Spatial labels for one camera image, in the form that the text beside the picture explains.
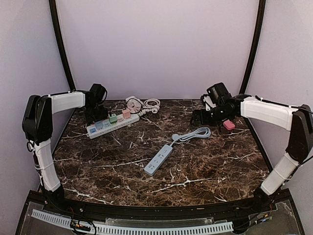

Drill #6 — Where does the white coiled cable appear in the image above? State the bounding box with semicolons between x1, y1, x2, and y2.
142;98;161;114

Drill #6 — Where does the right black frame post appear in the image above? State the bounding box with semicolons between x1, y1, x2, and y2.
239;0;266;94

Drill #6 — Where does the white multicolour power strip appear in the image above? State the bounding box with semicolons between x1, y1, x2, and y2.
86;114;140;139

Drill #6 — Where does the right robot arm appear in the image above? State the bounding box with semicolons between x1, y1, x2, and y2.
190;94;313;212

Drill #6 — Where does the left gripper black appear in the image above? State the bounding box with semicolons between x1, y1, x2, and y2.
84;103;108;124

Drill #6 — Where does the blue power strip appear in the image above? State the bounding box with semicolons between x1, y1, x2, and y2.
144;144;173;176

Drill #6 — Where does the left black frame post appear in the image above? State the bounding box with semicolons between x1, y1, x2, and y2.
48;0;76;91

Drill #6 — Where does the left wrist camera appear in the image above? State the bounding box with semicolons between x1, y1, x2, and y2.
89;83;108;102

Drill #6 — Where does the pink plug adapter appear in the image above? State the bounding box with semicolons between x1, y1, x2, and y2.
223;120;236;131

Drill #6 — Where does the white slotted cable duct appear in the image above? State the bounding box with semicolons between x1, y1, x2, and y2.
31;209;233;235

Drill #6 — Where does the black front rail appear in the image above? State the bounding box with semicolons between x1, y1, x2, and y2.
26;189;291;221

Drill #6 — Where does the black USB cable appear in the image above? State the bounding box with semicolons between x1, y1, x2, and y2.
110;102;128;115

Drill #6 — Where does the pink white round socket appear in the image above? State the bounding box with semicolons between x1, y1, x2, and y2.
125;96;143;114

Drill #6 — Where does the salmon pink charger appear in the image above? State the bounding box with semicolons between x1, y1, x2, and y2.
122;109;131;119

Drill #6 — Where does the blue strip power cord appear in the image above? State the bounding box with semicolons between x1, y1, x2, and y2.
171;127;212;145

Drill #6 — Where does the black frame post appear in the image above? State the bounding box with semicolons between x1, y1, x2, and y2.
48;0;76;91
239;0;266;94

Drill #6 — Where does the grey-blue charger cube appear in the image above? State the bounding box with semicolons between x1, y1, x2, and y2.
95;120;103;130

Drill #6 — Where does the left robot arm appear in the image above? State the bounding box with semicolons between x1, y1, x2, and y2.
22;84;108;213

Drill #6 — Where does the green USB charger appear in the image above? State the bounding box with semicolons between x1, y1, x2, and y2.
109;114;117;124

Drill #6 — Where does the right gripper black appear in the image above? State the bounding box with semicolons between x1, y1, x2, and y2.
190;104;231;127

